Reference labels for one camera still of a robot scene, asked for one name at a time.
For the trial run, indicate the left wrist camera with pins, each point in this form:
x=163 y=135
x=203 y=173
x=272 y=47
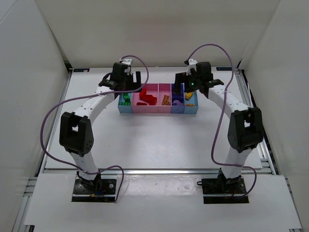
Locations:
x=128 y=62

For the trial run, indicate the light blue left bin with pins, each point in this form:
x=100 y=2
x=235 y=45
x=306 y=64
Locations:
x=124 y=109

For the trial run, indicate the brown lego plate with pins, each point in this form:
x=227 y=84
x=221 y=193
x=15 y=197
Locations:
x=165 y=100

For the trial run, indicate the aluminium front rail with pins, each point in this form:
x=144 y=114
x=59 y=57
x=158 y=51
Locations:
x=264 y=170

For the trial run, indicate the orange lego in bin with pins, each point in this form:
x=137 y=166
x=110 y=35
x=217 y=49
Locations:
x=190 y=105

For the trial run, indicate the small pink bin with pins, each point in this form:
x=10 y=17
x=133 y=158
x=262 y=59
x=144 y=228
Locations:
x=164 y=89

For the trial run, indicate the light blue right bin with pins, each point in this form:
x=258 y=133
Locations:
x=191 y=103

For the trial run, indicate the red purple lego block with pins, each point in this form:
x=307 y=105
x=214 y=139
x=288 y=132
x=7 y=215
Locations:
x=147 y=98

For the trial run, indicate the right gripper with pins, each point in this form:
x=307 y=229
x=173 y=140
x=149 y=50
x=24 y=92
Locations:
x=181 y=80

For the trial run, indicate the small green lego brick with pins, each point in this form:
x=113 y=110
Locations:
x=125 y=103

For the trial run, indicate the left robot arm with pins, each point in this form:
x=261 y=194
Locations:
x=76 y=134

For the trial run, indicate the large pink bin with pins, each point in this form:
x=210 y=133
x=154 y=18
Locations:
x=152 y=89

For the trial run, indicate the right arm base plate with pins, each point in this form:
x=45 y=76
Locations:
x=216 y=191

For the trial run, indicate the red curved lego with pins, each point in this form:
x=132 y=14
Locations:
x=153 y=102

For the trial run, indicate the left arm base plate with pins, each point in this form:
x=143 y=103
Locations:
x=104 y=191

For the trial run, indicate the red semicircle lego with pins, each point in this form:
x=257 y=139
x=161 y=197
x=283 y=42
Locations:
x=142 y=93

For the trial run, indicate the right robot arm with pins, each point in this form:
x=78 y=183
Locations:
x=245 y=130

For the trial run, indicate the dark purple lego plate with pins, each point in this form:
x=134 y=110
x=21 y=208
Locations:
x=177 y=97

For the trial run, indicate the light blue bin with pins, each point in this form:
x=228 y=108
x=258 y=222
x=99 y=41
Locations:
x=191 y=103
x=124 y=109

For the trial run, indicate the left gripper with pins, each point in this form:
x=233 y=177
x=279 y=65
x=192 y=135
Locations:
x=132 y=80

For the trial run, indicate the yellow lego brick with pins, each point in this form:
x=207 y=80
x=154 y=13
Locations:
x=188 y=95

